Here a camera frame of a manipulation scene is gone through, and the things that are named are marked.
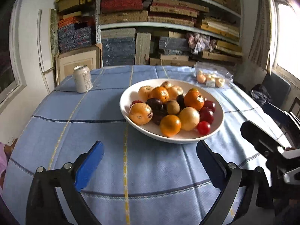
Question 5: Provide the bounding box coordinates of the dark red plum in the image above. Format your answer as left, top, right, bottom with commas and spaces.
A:
204, 100, 216, 113
199, 107, 214, 125

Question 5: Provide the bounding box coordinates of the yellow orange streaked fruit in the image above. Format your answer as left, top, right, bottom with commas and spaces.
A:
129, 102, 153, 125

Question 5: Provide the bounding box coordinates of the crumpled pink plastic bag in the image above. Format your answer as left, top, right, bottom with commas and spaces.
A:
186, 32, 215, 55

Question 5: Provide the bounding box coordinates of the dark brown wrinkled fruit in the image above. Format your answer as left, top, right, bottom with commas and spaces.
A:
151, 109, 169, 125
176, 94, 187, 109
145, 98, 164, 110

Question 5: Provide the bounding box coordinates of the purple cloth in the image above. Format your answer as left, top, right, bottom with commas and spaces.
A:
0, 143, 8, 190

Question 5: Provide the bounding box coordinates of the bright window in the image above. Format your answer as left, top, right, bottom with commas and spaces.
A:
269, 0, 300, 85

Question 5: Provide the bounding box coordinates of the large pale yellow fruit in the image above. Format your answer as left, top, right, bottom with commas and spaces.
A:
178, 107, 200, 131

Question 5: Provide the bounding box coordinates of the orange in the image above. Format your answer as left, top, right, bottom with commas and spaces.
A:
151, 86, 170, 102
184, 88, 205, 111

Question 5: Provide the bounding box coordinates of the black clothes pile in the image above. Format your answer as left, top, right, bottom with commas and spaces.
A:
250, 83, 272, 102

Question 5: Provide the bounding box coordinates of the orange round tomato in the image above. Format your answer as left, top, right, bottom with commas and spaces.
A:
160, 114, 182, 137

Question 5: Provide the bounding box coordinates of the white oval plate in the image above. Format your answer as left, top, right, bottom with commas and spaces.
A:
119, 78, 225, 144

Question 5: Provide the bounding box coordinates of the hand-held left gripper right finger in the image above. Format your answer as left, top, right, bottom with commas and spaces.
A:
194, 141, 275, 225

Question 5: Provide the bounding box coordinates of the upright tan woven box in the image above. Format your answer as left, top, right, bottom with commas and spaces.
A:
135, 31, 152, 65

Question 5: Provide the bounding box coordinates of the brick pattern curtain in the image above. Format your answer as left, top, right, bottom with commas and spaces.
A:
248, 0, 273, 73

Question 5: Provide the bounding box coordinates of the silver drink can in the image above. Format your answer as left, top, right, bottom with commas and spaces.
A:
73, 65, 93, 93

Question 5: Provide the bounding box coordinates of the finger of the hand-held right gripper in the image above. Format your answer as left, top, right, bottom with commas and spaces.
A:
240, 121, 285, 154

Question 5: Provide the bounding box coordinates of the white narrow board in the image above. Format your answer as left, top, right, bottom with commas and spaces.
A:
36, 9, 57, 94

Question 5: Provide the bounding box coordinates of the stack of blue patterned boxes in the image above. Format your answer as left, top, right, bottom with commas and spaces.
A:
101, 36, 136, 66
158, 36, 191, 55

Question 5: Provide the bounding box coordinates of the mottled grey green slab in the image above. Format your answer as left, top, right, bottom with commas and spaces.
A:
50, 8, 60, 57

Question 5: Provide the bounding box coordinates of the cardboard box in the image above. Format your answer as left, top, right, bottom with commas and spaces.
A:
55, 43, 104, 86

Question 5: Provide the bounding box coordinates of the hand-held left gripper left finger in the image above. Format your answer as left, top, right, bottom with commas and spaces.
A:
26, 141, 105, 225

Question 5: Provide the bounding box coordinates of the white framed window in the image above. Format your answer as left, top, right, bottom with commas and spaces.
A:
0, 0, 27, 108

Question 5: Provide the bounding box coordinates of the small brownish yellow fruit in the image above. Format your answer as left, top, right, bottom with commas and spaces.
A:
166, 100, 181, 115

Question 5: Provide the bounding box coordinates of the white metal shelf rack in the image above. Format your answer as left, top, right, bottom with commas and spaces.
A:
95, 0, 243, 66

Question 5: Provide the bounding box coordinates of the dark blue chair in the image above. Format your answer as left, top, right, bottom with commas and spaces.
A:
260, 71, 296, 132

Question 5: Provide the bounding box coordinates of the stack of blue red boxes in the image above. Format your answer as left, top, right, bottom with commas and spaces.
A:
57, 16, 96, 53

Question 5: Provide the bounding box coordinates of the group of pale small fruits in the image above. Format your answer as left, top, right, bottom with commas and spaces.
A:
196, 72, 225, 88

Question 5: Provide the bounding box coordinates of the clear plastic clamshell box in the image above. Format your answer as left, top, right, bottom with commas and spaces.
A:
194, 61, 234, 89

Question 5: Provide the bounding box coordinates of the stack of red patterned boxes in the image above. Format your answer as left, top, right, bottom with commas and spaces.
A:
101, 0, 200, 24

